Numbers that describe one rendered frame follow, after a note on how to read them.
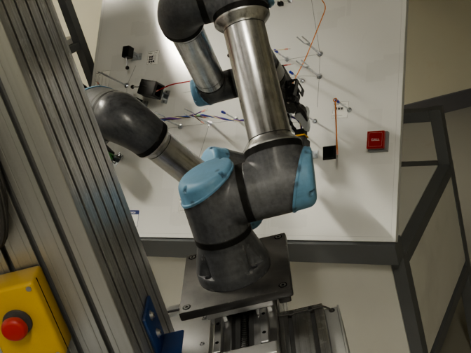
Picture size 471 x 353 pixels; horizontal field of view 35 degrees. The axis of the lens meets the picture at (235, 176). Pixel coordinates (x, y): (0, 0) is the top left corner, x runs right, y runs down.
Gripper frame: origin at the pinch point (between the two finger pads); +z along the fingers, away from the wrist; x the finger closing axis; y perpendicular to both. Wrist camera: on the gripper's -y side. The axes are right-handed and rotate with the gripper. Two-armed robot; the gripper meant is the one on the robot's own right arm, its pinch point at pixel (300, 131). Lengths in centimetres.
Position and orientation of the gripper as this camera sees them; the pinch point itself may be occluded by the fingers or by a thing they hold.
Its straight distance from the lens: 215.7
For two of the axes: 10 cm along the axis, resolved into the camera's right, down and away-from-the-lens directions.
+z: 4.5, 6.0, 6.6
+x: -8.6, 0.9, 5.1
